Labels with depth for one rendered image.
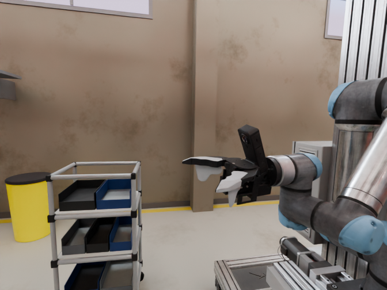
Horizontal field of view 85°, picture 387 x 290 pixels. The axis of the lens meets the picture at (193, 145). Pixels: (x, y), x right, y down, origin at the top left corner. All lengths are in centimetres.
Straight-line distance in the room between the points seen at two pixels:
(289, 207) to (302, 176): 9
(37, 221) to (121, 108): 163
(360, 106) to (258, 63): 291
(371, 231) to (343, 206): 6
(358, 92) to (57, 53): 319
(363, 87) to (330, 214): 39
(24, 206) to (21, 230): 27
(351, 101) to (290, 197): 35
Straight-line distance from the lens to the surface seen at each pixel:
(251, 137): 45
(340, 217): 55
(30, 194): 282
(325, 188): 115
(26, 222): 295
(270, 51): 375
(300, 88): 395
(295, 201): 60
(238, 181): 39
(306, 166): 59
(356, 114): 78
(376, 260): 83
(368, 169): 60
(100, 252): 164
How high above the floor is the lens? 134
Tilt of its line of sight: 7 degrees down
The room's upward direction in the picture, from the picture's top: 1 degrees clockwise
